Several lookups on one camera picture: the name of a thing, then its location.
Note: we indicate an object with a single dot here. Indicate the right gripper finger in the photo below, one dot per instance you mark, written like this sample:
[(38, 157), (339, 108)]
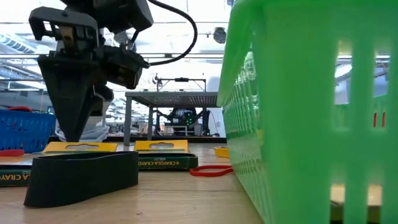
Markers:
[(71, 93)]

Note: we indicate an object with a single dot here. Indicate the red rubber band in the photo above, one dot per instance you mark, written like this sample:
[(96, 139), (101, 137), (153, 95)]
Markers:
[(208, 175), (18, 109), (12, 152)]

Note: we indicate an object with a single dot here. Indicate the black wide rubber band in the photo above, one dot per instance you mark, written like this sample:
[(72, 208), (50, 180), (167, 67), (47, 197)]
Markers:
[(81, 180)]

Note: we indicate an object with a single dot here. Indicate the green plastic basket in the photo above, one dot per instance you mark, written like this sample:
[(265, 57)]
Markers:
[(295, 124)]

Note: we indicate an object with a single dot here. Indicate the white cylindrical spotlight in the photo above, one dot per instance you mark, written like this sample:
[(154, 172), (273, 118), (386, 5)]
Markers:
[(94, 124)]

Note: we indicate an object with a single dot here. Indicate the blue plastic basket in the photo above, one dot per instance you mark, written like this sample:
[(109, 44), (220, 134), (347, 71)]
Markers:
[(25, 130)]

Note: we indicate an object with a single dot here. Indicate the grey perforated metal riser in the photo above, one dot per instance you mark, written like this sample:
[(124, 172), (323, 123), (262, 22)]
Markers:
[(174, 99)]

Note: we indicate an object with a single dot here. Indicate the black ceiling device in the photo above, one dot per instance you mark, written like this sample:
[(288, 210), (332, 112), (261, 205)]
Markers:
[(219, 35)]

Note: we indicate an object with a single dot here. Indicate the background robot station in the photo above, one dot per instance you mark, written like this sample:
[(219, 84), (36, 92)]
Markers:
[(183, 116)]

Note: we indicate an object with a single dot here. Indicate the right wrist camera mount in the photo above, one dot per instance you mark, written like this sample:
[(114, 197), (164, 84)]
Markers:
[(77, 21)]

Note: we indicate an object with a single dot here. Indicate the black aluminium table frame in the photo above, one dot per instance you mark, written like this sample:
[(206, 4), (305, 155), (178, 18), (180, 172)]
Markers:
[(174, 139)]

